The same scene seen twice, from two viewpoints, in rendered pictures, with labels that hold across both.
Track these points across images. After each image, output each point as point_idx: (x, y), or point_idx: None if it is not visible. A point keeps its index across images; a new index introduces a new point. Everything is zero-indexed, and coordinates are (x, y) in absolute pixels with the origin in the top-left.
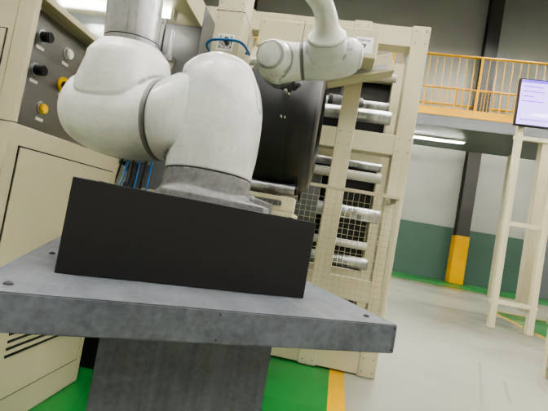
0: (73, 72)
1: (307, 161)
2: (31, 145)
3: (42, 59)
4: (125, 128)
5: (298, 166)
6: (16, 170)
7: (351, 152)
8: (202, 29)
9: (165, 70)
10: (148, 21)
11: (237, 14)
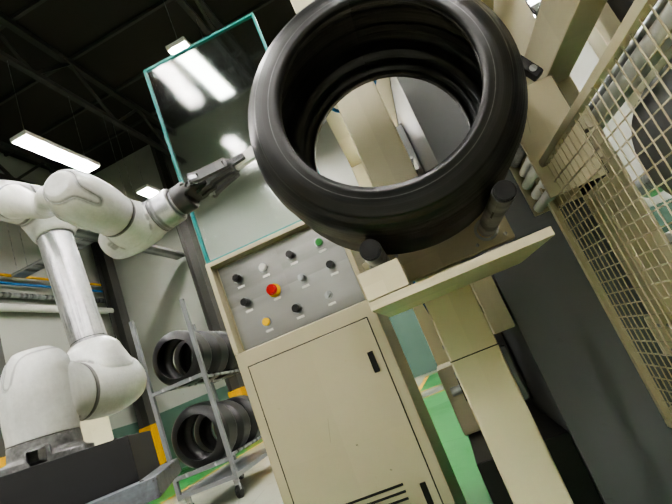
0: (277, 272)
1: (317, 207)
2: (257, 359)
3: (247, 290)
4: None
5: (322, 225)
6: (255, 384)
7: None
8: None
9: (72, 358)
10: (67, 336)
11: None
